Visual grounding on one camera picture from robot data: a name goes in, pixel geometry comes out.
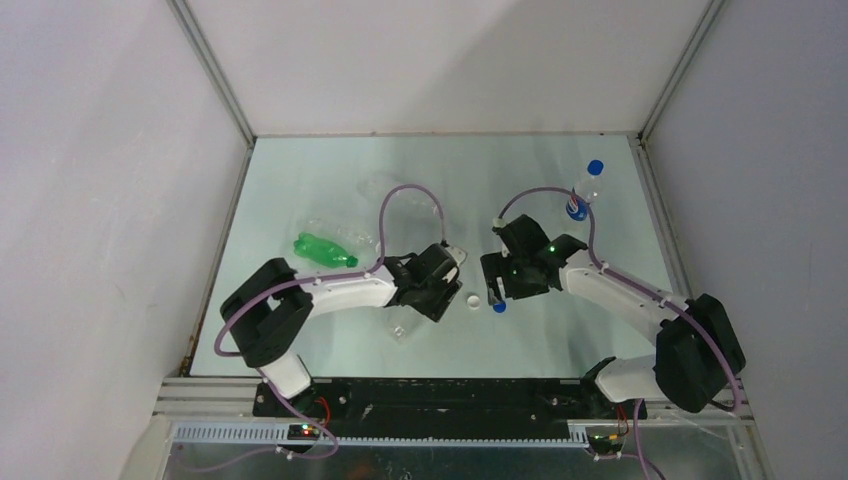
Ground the circuit board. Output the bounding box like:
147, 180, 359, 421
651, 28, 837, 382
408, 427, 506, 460
286, 424, 322, 441
588, 433, 628, 457

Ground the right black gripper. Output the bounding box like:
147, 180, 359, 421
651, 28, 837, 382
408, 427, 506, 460
481, 250, 548, 306

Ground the right circuit board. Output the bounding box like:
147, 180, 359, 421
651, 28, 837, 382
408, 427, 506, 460
588, 433, 628, 457

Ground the left circuit board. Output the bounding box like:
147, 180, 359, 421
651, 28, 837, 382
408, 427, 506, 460
286, 424, 322, 441

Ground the Pepsi label clear bottle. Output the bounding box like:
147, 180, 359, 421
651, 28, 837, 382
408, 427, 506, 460
566, 165, 602, 222

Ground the purple cable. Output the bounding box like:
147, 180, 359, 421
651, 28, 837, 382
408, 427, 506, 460
496, 186, 745, 480
213, 184, 448, 359

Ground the clear bottle beside green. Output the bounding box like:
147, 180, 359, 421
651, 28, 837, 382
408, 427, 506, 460
299, 216, 380, 255

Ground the green plastic bottle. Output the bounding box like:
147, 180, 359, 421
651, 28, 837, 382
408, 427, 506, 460
293, 232, 359, 269

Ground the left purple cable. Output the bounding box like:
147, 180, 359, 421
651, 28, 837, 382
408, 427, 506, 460
213, 184, 448, 359

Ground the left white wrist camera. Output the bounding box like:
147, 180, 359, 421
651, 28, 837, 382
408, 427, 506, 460
442, 243, 468, 267

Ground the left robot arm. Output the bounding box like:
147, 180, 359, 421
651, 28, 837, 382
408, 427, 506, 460
214, 242, 467, 417

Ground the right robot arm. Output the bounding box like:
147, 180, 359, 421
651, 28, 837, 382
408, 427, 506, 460
480, 215, 747, 418

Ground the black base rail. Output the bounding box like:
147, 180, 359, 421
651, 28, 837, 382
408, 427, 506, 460
291, 377, 647, 440

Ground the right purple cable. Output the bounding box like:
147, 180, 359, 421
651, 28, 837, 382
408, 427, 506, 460
496, 186, 745, 480

